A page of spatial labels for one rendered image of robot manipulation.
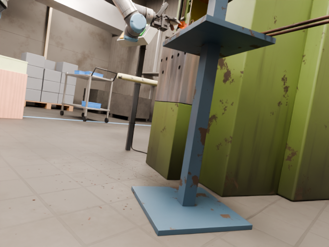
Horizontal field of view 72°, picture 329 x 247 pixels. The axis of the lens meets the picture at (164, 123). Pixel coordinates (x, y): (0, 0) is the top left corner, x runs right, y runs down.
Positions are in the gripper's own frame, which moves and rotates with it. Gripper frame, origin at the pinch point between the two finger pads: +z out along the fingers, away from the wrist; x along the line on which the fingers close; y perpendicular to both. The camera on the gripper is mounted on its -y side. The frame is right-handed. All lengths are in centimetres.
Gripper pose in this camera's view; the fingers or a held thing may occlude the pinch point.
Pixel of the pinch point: (179, 23)
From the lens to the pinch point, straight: 165.4
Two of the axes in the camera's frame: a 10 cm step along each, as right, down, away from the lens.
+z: 9.0, 1.0, 4.3
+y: -1.4, 9.9, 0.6
